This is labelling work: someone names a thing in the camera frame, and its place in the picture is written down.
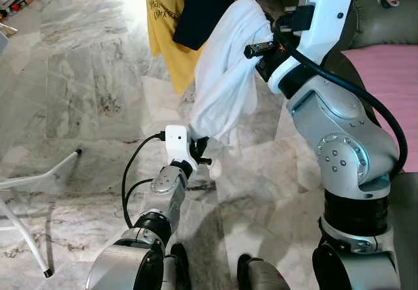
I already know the yellow shirt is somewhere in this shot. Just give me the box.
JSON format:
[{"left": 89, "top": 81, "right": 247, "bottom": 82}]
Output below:
[{"left": 145, "top": 0, "right": 204, "bottom": 95}]

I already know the pink mat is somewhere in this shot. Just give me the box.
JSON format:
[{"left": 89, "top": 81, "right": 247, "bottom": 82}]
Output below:
[{"left": 341, "top": 44, "right": 418, "bottom": 173}]

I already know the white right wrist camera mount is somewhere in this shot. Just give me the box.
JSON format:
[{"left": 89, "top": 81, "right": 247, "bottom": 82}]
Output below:
[{"left": 266, "top": 0, "right": 355, "bottom": 96}]

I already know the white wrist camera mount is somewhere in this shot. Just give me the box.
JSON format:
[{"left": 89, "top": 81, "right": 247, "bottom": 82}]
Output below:
[
  {"left": 266, "top": 0, "right": 355, "bottom": 96},
  {"left": 164, "top": 125, "right": 192, "bottom": 168}
]

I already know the white garment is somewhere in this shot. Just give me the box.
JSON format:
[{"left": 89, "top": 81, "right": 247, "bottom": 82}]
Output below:
[{"left": 188, "top": 0, "right": 275, "bottom": 146}]

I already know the grey green leather sofa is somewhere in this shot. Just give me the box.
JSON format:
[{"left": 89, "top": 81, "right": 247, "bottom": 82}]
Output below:
[{"left": 271, "top": 0, "right": 418, "bottom": 290}]

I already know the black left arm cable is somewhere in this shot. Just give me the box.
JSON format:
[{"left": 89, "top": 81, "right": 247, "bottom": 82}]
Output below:
[{"left": 121, "top": 131, "right": 168, "bottom": 229}]

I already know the dark navy garment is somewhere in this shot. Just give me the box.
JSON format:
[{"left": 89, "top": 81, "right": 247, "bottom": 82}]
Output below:
[{"left": 173, "top": 0, "right": 240, "bottom": 51}]

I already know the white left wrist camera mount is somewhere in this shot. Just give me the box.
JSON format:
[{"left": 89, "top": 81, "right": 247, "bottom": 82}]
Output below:
[{"left": 164, "top": 125, "right": 192, "bottom": 168}]

